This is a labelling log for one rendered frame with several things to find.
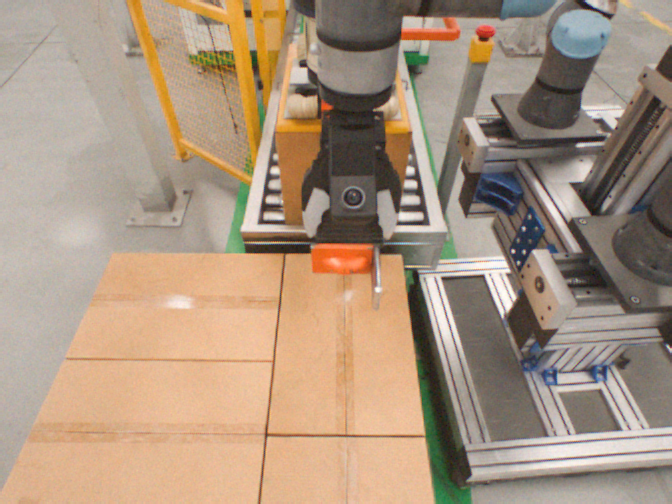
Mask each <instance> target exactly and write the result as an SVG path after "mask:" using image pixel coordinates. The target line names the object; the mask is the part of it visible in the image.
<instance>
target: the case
mask: <svg viewBox="0 0 672 504"><path fill-rule="evenodd" d="M289 56H298V53H297V44H289V46H288V52H287V60H286V66H285V72H284V78H283V85H282V91H281V98H280V104H281V99H282V93H283V86H284V81H285V75H286V70H287V64H288V59H289ZM397 72H398V77H400V82H401V87H402V93H403V99H404V104H405V109H406V115H407V120H408V126H409V130H408V133H407V134H386V146H385V152H386V153H388V157H389V162H390V161H391V162H392V167H394V169H396V170H397V171H398V173H399V176H400V181H401V189H402V196H403V190H404V184H405V177H406V171H407V165H408V159H409V153H410V146H411V140H412V134H413V131H412V126H411V121H410V116H409V112H408V107H407V103H406V98H405V94H404V88H403V84H402V79H401V75H400V70H398V66H397ZM274 134H276V140H275V142H277V151H278V160H279V169H280V177H281V187H282V195H283V205H284V213H285V222H286V225H304V218H302V209H301V183H303V177H304V174H305V172H306V170H307V169H308V168H310V167H311V166H312V162H313V160H316V158H317V152H319V151H320V133H279V132H278V131H277V123H276V131H274Z"/></svg>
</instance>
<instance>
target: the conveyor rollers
mask: <svg viewBox="0 0 672 504"><path fill-rule="evenodd" d="M301 20H302V14H301V13H300V12H298V16H297V24H296V29H295V33H300V27H301ZM273 164H274V165H279V160H278V154H274V155H273ZM270 173H271V177H272V179H277V178H281V177H280V169H279V166H272V167H271V172H270ZM413 177H414V168H413V167H407V171H406V177H405V180H413ZM268 188H269V192H270V193H282V187H281V181H269V185H268ZM417 189H418V185H417V182H415V181H405V184H404V190H403V193H417ZM420 204H421V201H420V196H402V202H401V209H419V208H420ZM266 205H267V208H284V205H283V195H267V197H266ZM263 219H264V223H265V224H286V222H285V213H284V211H265V212H264V216H263ZM423 219H424V217H423V213H422V212H400V215H399V221H398V225H422V224H423Z"/></svg>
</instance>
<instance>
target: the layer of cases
mask: <svg viewBox="0 0 672 504"><path fill-rule="evenodd" d="M380 263H381V267H380V275H381V288H382V295H381V299H380V305H379V308H380V309H379V310H377V311H375V310H373V300H372V282H371V272H370V274H356V275H349V276H347V275H338V274H313V273H312V264H311V254H286V260H285V254H172V253H113V254H112V256H111V259H110V261H109V263H108V265H107V267H106V269H105V271H104V274H103V276H102V279H101V281H100V283H99V285H98V287H97V290H96V292H95V294H94V296H93V298H92V300H91V302H90V305H89V307H88V310H87V312H86V314H85V316H84V318H83V321H82V323H81V325H80V327H78V329H77V331H76V333H75V336H74V338H73V340H72V343H71V345H70V347H69V349H68V352H67V354H66V356H65V358H66V359H67V360H63V362H62V364H61V367H60V369H59V371H58V373H57V376H56V378H55V380H54V383H53V385H52V387H51V389H50V391H49V393H48V395H47V398H46V400H45V402H44V404H43V407H42V409H40V411H39V414H38V416H37V418H36V420H35V422H34V424H33V426H32V429H31V431H30V434H29V436H28V438H27V440H26V442H25V445H24V447H23V449H22V451H20V453H19V455H18V458H17V461H16V463H15V465H14V467H13V469H12V471H11V473H10V476H9V479H8V480H7V481H6V483H5V485H4V487H3V489H2V492H1V494H0V504H435V502H434V495H433V487H432V480H431V471H430V463H429V456H427V454H428V448H426V442H427V441H425V437H424V434H425V432H424V425H423V417H422V410H421V401H420V394H419V386H418V379H417V370H416V362H415V355H414V347H413V339H412V331H411V324H410V315H409V308H408V300H407V292H406V284H405V277H404V268H403V260H402V255H380Z"/></svg>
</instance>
